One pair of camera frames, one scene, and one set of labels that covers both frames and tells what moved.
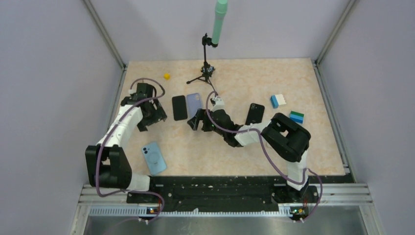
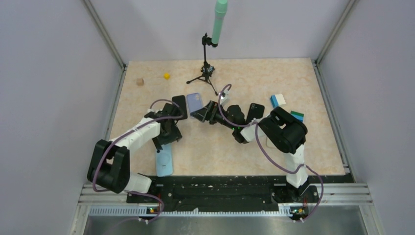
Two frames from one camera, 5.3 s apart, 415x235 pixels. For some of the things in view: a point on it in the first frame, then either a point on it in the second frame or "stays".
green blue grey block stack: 297,117 stays
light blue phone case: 153,157 to 164,160
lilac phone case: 194,103 stays
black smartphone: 179,107 stays
